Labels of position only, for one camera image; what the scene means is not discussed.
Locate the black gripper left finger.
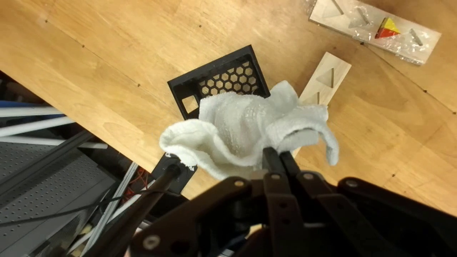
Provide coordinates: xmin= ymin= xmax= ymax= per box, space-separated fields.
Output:
xmin=130 ymin=177 xmax=267 ymax=257

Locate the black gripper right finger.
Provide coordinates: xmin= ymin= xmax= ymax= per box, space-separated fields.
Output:
xmin=263 ymin=149 xmax=457 ymax=257

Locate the white terry cloth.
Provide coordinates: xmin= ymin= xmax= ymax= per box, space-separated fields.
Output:
xmin=160 ymin=80 xmax=340 ymax=180

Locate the black perforated box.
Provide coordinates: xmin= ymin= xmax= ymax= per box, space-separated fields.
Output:
xmin=167 ymin=45 xmax=270 ymax=120

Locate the wooden slotted board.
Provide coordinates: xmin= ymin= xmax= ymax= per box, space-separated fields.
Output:
xmin=299 ymin=52 xmax=351 ymax=106

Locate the wooden triangle puzzle board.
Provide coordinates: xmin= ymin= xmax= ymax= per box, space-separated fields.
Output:
xmin=310 ymin=0 xmax=441 ymax=65

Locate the red yellow triangle piece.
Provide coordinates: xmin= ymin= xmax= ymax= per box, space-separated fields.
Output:
xmin=376 ymin=17 xmax=400 ymax=39

